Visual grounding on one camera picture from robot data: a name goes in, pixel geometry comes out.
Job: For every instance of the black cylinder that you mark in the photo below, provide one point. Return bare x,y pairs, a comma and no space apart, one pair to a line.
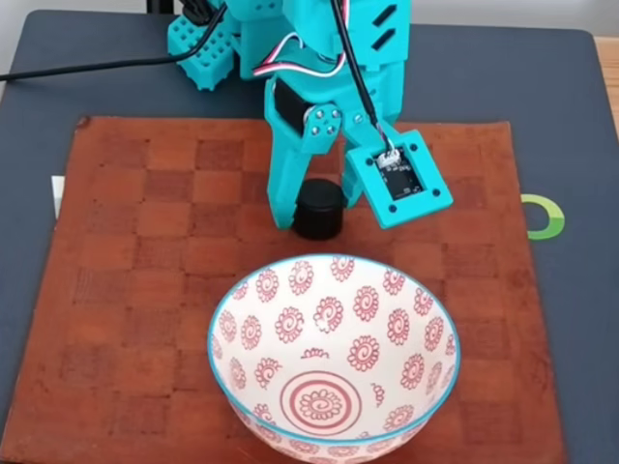
319,212

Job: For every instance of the white bowl with red flowers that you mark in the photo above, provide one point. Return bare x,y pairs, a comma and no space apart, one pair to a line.
333,348

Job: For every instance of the dark grey desk mat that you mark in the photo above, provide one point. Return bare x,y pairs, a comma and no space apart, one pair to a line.
483,72

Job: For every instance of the brown leather chessboard mat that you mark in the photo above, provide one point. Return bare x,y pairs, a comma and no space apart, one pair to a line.
145,290

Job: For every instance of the white card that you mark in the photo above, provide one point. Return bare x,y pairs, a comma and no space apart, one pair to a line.
57,193

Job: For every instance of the teal square camera box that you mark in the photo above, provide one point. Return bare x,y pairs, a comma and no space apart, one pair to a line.
421,150

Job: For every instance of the black clamp post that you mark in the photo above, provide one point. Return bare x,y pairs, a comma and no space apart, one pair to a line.
159,5

